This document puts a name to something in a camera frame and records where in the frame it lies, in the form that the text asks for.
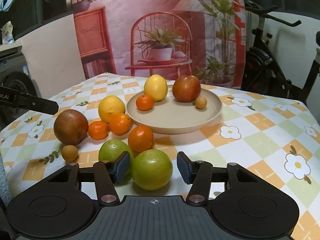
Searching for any green apple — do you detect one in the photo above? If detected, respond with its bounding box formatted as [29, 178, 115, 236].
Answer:
[98, 139, 134, 175]
[131, 149, 173, 191]

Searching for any small brown longan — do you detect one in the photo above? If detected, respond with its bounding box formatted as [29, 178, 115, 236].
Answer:
[61, 145, 78, 163]
[195, 96, 207, 109]

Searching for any small orange mandarin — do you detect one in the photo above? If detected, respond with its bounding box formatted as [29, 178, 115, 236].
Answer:
[136, 94, 154, 111]

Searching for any yellow lemon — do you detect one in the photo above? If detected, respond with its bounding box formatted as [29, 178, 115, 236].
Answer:
[98, 95, 125, 124]
[144, 74, 168, 102]

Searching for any washing machine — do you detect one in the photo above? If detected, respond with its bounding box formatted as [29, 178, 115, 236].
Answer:
[1, 42, 41, 129]

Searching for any beige round plate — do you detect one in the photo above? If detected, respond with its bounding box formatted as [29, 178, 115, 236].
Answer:
[126, 85, 222, 134]

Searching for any dark red apple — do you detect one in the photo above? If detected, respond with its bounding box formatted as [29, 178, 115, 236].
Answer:
[54, 109, 88, 145]

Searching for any floral checkered tablecloth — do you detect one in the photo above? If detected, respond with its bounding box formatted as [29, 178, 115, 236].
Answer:
[1, 73, 319, 239]

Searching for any black exercise bike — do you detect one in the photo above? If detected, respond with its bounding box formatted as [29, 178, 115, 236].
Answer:
[241, 0, 319, 104]

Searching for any red plant backdrop cloth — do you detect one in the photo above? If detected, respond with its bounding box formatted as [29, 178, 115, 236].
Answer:
[72, 0, 246, 88]

